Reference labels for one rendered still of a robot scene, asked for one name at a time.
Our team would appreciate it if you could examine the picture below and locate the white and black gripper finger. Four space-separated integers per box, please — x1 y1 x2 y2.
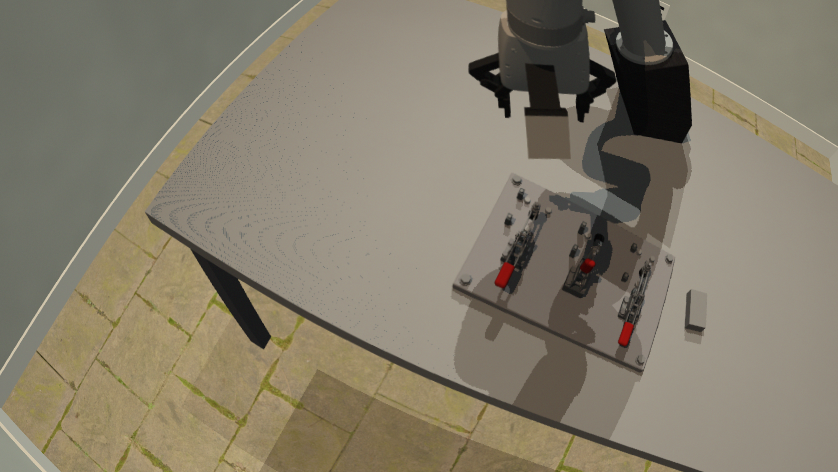
468 53 513 118
576 60 616 123

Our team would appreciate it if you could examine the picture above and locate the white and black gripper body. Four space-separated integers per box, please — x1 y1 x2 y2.
498 10 590 94

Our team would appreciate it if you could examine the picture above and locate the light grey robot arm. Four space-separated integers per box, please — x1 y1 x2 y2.
506 0 673 159

